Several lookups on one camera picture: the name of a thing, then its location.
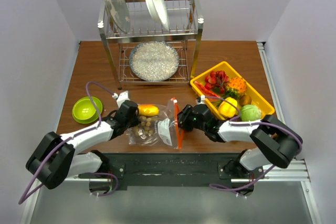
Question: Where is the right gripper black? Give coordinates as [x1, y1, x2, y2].
[169, 104, 206, 132]

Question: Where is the yellow fake bell pepper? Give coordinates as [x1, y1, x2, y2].
[218, 97, 238, 118]

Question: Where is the clear zip top bag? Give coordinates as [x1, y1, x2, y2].
[126, 98, 184, 150]

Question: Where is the red fake strawberry bunch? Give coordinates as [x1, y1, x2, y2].
[204, 70, 230, 94]

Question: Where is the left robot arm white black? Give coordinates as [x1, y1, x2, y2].
[26, 100, 139, 189]

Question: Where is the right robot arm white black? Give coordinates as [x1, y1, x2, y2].
[177, 104, 303, 178]

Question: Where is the yellow orange fake mango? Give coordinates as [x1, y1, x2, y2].
[138, 104, 160, 116]

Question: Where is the brown fake longan bunch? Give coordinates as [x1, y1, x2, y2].
[133, 115, 155, 140]

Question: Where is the fake watermelon slice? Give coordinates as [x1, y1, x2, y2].
[194, 81, 220, 100]

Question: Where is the brown fake kiwi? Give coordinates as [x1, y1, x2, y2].
[239, 94, 252, 106]

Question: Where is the orange fake pineapple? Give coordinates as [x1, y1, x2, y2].
[224, 77, 247, 100]

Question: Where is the green fake cabbage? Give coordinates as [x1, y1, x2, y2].
[240, 104, 262, 122]

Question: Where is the green plastic bowl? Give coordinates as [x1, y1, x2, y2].
[71, 96, 99, 124]

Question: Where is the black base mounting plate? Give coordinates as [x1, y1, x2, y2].
[78, 152, 266, 192]

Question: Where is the speckled blue rim plate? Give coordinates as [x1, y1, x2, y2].
[129, 41, 180, 82]

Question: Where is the metal dish rack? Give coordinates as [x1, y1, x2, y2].
[97, 0, 204, 90]

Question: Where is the grey patterned plate upright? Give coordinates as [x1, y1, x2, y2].
[104, 0, 131, 33]

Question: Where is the white bowl upright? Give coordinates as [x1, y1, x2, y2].
[145, 0, 170, 30]

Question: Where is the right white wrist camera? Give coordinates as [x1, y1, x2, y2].
[196, 95, 206, 105]

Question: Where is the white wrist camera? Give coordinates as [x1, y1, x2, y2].
[112, 91, 130, 107]
[196, 95, 206, 105]

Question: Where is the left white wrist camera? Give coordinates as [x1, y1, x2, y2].
[112, 91, 130, 107]

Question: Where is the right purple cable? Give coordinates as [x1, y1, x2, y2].
[202, 96, 304, 192]

